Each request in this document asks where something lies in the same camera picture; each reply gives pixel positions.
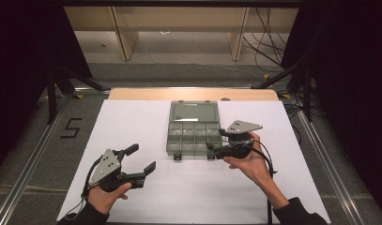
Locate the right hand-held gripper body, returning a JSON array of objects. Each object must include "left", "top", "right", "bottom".
[{"left": 214, "top": 119, "right": 264, "bottom": 160}]

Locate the white board mat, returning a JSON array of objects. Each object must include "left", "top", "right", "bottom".
[{"left": 56, "top": 99, "right": 332, "bottom": 225}]

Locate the clear grey compartment box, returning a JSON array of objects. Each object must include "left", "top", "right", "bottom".
[{"left": 165, "top": 99, "right": 227, "bottom": 161}]

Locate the black curtain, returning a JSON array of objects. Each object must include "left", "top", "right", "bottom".
[
  {"left": 0, "top": 0, "right": 93, "bottom": 179},
  {"left": 280, "top": 0, "right": 382, "bottom": 221}
]

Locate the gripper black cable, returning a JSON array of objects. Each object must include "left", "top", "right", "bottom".
[
  {"left": 232, "top": 139, "right": 279, "bottom": 225},
  {"left": 65, "top": 155, "right": 104, "bottom": 219}
]

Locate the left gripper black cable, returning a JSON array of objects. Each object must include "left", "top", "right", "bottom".
[{"left": 65, "top": 155, "right": 104, "bottom": 219}]

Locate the black floor cables bundle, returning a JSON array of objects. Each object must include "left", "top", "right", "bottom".
[{"left": 242, "top": 7, "right": 289, "bottom": 68}]

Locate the person's right hand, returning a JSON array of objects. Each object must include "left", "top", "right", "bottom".
[{"left": 222, "top": 131, "right": 275, "bottom": 192}]

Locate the aluminium floor rail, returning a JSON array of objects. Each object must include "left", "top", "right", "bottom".
[
  {"left": 295, "top": 110, "right": 365, "bottom": 225},
  {"left": 0, "top": 87, "right": 112, "bottom": 225}
]

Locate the light wooden shelf unit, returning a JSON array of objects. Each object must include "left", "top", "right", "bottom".
[{"left": 62, "top": 7, "right": 299, "bottom": 62}]

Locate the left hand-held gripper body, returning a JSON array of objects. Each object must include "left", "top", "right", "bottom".
[{"left": 87, "top": 148, "right": 146, "bottom": 193}]

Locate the black metal stand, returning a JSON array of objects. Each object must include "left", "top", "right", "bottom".
[
  {"left": 45, "top": 66, "right": 112, "bottom": 126},
  {"left": 252, "top": 59, "right": 313, "bottom": 123}
]

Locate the person's left hand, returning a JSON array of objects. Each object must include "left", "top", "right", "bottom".
[{"left": 86, "top": 182, "right": 133, "bottom": 216}]

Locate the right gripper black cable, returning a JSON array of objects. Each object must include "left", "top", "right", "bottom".
[{"left": 232, "top": 139, "right": 279, "bottom": 225}]

